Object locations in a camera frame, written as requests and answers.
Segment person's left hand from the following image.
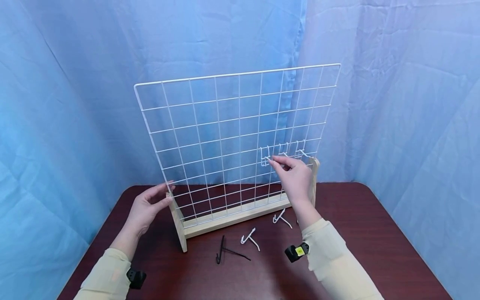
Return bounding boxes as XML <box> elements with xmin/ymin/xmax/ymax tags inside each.
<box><xmin>127</xmin><ymin>180</ymin><xmax>176</xmax><ymax>239</ymax></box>

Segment person's right hand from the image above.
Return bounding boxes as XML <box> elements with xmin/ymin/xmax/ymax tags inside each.
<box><xmin>267</xmin><ymin>155</ymin><xmax>314</xmax><ymax>207</ymax></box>

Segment wooden grid stand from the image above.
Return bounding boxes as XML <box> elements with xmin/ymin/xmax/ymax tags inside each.
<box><xmin>166</xmin><ymin>157</ymin><xmax>320</xmax><ymax>253</ymax></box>

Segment white wire grid panel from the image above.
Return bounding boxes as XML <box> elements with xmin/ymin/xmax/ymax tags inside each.
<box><xmin>134</xmin><ymin>63</ymin><xmax>342</xmax><ymax>229</ymax></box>

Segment person's right forearm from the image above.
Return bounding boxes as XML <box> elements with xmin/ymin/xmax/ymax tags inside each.
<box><xmin>291</xmin><ymin>201</ymin><xmax>385</xmax><ymax>300</ymax></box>

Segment person's left forearm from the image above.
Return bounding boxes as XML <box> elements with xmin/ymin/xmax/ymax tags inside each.
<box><xmin>73</xmin><ymin>228</ymin><xmax>142</xmax><ymax>300</ymax></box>

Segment black wrist band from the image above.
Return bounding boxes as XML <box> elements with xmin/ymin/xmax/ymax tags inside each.
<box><xmin>126</xmin><ymin>268</ymin><xmax>147</xmax><ymax>290</ymax></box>
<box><xmin>284</xmin><ymin>242</ymin><xmax>310</xmax><ymax>263</ymax></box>

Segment black wire hook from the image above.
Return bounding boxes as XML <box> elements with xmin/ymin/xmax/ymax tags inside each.
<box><xmin>215</xmin><ymin>235</ymin><xmax>251</xmax><ymax>265</ymax></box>

